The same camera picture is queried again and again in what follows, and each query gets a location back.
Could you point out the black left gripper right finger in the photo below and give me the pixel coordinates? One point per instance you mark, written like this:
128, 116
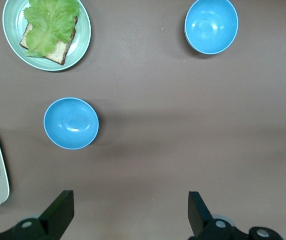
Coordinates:
200, 220

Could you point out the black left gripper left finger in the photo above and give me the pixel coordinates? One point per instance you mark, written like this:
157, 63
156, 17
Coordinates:
60, 215

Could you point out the blue bowl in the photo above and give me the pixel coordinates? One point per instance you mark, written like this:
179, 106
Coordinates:
211, 26
71, 123

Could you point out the bread slice on plate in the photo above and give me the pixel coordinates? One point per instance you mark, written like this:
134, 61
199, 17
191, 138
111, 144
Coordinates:
58, 50

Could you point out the pale green plate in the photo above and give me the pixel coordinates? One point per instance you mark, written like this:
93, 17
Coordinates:
82, 37

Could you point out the green lettuce leaf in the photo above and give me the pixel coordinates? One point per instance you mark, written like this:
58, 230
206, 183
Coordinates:
50, 25

